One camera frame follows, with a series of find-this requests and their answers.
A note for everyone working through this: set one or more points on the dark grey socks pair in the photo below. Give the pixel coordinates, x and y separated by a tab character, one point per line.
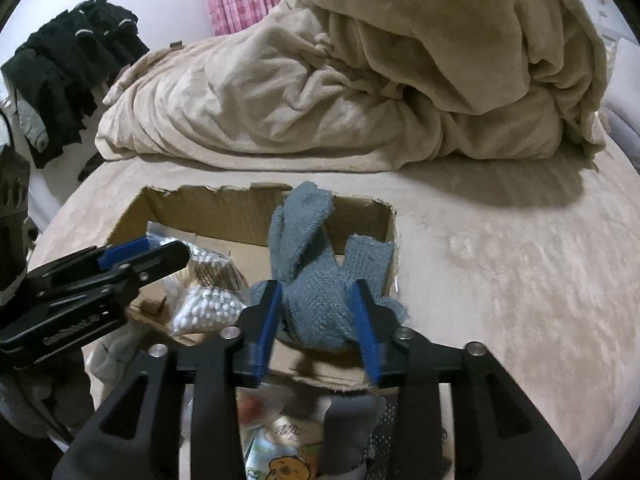
357	433

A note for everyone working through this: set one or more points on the clear bag of candies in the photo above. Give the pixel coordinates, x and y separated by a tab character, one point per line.
261	406

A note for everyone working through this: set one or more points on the grey padded headboard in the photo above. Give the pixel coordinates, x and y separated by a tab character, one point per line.
620	104

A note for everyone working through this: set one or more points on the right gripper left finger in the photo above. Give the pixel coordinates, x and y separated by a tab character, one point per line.
135	433

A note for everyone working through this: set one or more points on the black clothes pile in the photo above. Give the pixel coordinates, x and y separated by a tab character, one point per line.
52	75

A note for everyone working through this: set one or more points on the beige crumpled duvet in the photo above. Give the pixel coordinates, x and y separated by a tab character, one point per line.
368	86

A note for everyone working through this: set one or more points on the brown cardboard box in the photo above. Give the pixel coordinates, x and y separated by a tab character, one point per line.
235	221

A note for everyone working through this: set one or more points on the green cartoon snack packet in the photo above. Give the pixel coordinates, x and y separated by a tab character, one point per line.
285	450

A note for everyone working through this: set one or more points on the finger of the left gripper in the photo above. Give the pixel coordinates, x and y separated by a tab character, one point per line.
89	261
123	281

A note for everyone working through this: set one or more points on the grey-blue knitted socks bundle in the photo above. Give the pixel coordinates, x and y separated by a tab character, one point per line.
316	311

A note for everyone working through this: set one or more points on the cotton swabs plastic bag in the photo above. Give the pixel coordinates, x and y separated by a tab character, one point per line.
209	293

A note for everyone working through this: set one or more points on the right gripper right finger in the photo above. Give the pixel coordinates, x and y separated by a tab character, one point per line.
498	432

